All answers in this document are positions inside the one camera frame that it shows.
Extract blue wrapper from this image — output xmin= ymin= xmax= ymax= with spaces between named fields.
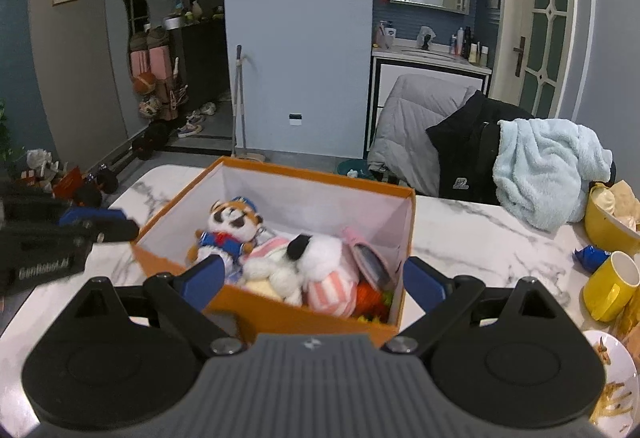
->
xmin=571 ymin=245 xmax=612 ymax=274

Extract red box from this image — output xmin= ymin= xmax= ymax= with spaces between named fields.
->
xmin=52 ymin=168 xmax=83 ymax=199

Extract cream white plush toy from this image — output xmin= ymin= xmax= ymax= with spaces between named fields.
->
xmin=245 ymin=277 xmax=281 ymax=301

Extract black dumbbell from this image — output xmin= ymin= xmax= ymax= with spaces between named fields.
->
xmin=75 ymin=165 xmax=121 ymax=209

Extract white dog plush black ear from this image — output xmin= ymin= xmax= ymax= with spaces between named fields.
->
xmin=242 ymin=233 xmax=358 ymax=306

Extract pink striped plush toy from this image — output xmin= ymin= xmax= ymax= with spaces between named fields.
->
xmin=247 ymin=238 xmax=358 ymax=319

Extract teal basin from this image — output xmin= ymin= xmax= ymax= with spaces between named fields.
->
xmin=337 ymin=158 xmax=373 ymax=176

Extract dark sideboard cabinet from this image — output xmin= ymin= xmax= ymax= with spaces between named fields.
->
xmin=172 ymin=18 xmax=231 ymax=111

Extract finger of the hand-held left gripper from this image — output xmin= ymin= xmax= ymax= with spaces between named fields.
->
xmin=75 ymin=217 xmax=141 ymax=244
xmin=57 ymin=205 xmax=128 ymax=226

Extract pink bag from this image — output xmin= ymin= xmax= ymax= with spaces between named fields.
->
xmin=129 ymin=46 xmax=173 ymax=82

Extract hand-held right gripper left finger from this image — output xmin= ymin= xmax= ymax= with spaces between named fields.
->
xmin=75 ymin=254 xmax=248 ymax=356

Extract grey padded jacket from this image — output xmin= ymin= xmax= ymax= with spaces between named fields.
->
xmin=367 ymin=73 xmax=478 ymax=179

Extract crumpled tissue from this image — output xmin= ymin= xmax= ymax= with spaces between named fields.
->
xmin=592 ymin=181 xmax=640 ymax=231

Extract orange toy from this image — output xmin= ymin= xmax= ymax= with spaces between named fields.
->
xmin=356 ymin=282 xmax=396 ymax=306

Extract light blue fleece blanket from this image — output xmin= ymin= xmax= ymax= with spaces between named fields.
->
xmin=492 ymin=118 xmax=613 ymax=233

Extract white plate with scraps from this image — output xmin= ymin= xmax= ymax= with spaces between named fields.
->
xmin=582 ymin=330 xmax=640 ymax=436

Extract black jacket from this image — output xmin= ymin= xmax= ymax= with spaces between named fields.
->
xmin=425 ymin=91 xmax=533 ymax=206

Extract tiger plush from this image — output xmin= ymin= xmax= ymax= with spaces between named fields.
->
xmin=186 ymin=197 xmax=261 ymax=269

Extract white vanity cabinet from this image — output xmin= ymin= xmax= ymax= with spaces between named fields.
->
xmin=370 ymin=43 xmax=493 ymax=151

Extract yellow cup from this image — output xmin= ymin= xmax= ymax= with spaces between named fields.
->
xmin=582 ymin=251 xmax=640 ymax=323

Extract black bag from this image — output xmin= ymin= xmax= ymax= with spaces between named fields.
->
xmin=131 ymin=121 xmax=170 ymax=159

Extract dark door handle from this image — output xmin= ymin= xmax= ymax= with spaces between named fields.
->
xmin=513 ymin=37 xmax=527 ymax=79

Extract yellow bowl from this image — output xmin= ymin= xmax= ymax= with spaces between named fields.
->
xmin=584 ymin=181 xmax=640 ymax=259

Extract white sneakers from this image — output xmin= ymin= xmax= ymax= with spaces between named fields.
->
xmin=177 ymin=115 xmax=206 ymax=139

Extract orange cardboard box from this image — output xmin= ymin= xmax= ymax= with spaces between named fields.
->
xmin=130 ymin=155 xmax=417 ymax=349

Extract green plant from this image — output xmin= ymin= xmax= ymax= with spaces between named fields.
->
xmin=0 ymin=101 xmax=23 ymax=169

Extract white glass panel door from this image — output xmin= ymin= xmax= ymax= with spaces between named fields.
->
xmin=492 ymin=0 xmax=593 ymax=119

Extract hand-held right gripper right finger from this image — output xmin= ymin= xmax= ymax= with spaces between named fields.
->
xmin=385 ymin=256 xmax=563 ymax=355

